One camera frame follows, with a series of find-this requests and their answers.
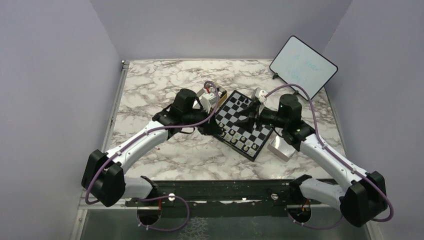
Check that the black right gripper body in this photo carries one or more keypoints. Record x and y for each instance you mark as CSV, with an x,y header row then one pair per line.
x,y
266,116

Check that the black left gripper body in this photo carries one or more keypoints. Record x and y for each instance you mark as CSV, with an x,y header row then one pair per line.
x,y
205,128

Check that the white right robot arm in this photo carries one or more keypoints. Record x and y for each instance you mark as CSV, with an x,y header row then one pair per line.
x,y
359,195

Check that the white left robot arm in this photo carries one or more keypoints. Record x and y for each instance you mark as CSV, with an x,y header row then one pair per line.
x,y
104,176

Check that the black and white chessboard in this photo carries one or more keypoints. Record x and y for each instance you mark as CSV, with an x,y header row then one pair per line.
x,y
228,114

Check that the silver metal tin lid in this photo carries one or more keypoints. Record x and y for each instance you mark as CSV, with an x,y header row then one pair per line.
x,y
280,148

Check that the yellow metal tin box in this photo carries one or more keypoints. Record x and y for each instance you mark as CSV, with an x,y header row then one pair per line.
x,y
220,91

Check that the small whiteboard on stand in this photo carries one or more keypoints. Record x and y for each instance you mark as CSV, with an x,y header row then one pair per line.
x,y
298,63

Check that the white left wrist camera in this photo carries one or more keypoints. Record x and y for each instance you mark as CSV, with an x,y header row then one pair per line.
x,y
208,100

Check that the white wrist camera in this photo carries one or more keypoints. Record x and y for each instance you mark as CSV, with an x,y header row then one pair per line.
x,y
258,96
208,100

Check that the aluminium frame rail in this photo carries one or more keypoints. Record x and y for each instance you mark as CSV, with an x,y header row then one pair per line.
x,y
111,120

